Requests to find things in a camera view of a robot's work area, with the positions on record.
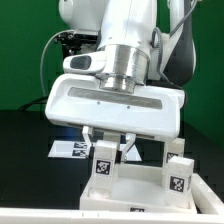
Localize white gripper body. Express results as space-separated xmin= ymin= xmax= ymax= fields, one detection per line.
xmin=45 ymin=74 xmax=185 ymax=140

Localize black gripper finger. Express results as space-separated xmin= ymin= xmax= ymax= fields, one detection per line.
xmin=82 ymin=126 xmax=94 ymax=159
xmin=115 ymin=133 xmax=136 ymax=164

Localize white square table top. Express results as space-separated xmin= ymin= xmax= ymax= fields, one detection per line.
xmin=79 ymin=164 xmax=197 ymax=214

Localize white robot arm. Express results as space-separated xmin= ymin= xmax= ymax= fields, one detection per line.
xmin=45 ymin=0 xmax=197 ymax=163

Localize white sheet with tags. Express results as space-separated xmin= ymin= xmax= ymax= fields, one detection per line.
xmin=48 ymin=140 xmax=141 ymax=162

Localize black base cables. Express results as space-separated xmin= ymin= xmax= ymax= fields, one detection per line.
xmin=18 ymin=96 xmax=49 ymax=112

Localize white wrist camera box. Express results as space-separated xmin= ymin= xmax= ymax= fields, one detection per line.
xmin=63 ymin=51 xmax=106 ymax=74

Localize white camera cable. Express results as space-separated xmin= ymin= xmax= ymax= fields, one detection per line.
xmin=39 ymin=29 xmax=73 ymax=101

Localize grey arm hose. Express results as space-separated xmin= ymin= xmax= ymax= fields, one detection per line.
xmin=150 ymin=0 xmax=199 ymax=88

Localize white L-shaped obstacle wall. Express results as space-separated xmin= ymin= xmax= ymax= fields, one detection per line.
xmin=0 ymin=174 xmax=224 ymax=224

